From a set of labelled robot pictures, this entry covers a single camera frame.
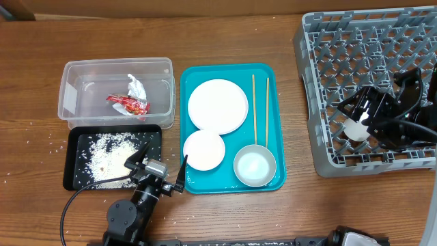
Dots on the pile of rice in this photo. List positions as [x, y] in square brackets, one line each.
[102, 156]

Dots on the grey dishwasher rack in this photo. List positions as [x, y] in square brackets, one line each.
[337, 54]

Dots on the grey bowl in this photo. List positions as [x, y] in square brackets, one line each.
[255, 165]

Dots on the red snack wrapper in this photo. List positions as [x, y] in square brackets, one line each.
[129, 104]

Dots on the small pink bowl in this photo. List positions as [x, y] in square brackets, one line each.
[205, 150]

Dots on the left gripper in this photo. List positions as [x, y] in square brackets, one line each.
[167, 188]

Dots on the white tissue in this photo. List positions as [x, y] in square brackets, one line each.
[135, 90]

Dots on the teal plastic tray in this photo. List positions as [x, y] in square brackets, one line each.
[222, 179]

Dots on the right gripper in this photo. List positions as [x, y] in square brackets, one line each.
[381, 102]

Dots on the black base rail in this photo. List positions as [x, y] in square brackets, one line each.
[340, 236]

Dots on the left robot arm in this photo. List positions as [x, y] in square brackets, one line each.
[128, 219]

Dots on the white paper cup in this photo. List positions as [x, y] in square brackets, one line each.
[356, 131]

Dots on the black tray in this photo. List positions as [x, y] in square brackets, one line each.
[153, 132]

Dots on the clear plastic bin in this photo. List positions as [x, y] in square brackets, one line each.
[86, 84]

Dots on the large white plate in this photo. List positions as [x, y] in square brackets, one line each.
[218, 105]

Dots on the wooden chopstick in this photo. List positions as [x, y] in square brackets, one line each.
[254, 109]
[267, 110]

